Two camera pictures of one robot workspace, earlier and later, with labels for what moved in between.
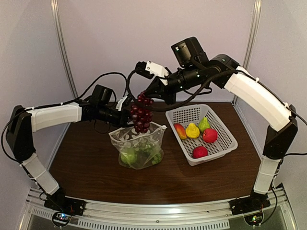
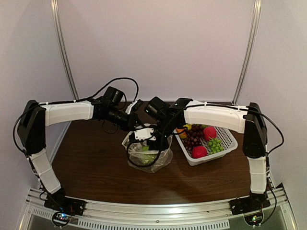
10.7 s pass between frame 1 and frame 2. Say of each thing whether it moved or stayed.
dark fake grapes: moved
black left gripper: moved
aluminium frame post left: stayed
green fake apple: moved
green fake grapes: moved
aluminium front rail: stayed
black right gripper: moved
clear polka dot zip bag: moved
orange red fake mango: stayed
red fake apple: stayed
